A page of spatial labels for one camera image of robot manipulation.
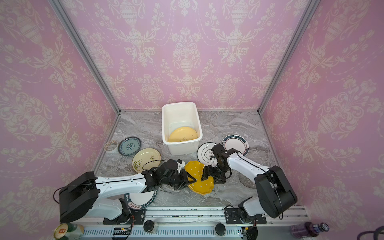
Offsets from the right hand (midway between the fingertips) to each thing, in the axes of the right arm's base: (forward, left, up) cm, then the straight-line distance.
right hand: (207, 180), depth 82 cm
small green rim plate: (+26, -23, -3) cm, 35 cm away
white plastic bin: (+47, +19, +5) cm, 51 cm away
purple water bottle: (-24, -41, +5) cm, 47 cm away
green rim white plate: (-8, +36, -2) cm, 37 cm away
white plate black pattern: (+19, 0, -4) cm, 20 cm away
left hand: (-4, +6, +7) cm, 10 cm away
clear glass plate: (0, -23, -5) cm, 23 cm away
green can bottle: (-21, +60, +7) cm, 64 cm away
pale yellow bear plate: (+34, +15, -1) cm, 37 cm away
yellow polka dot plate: (+6, +6, +2) cm, 9 cm away
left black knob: (-20, +27, +7) cm, 35 cm away
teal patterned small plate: (+26, +50, -2) cm, 57 cm away
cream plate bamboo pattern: (+16, +38, -3) cm, 42 cm away
